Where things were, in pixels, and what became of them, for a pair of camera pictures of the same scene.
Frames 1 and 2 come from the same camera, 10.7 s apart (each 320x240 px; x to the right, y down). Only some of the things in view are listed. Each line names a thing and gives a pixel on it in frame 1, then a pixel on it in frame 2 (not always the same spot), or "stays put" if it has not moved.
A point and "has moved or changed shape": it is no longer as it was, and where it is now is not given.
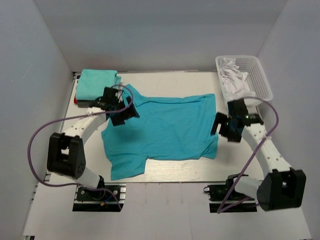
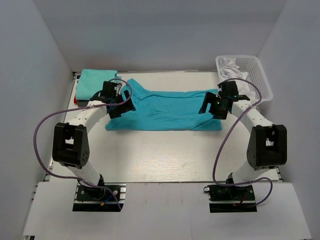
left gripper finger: x=119 y=118 → x=116 y=111
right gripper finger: x=232 y=137 → x=219 y=115
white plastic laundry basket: x=257 y=81 stays put
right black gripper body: x=229 y=127 → x=218 y=105
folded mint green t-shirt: x=91 y=83 stays put
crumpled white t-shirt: x=233 y=80 stays put
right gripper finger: x=220 y=118 → x=210 y=98
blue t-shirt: x=167 y=129 has moved or changed shape
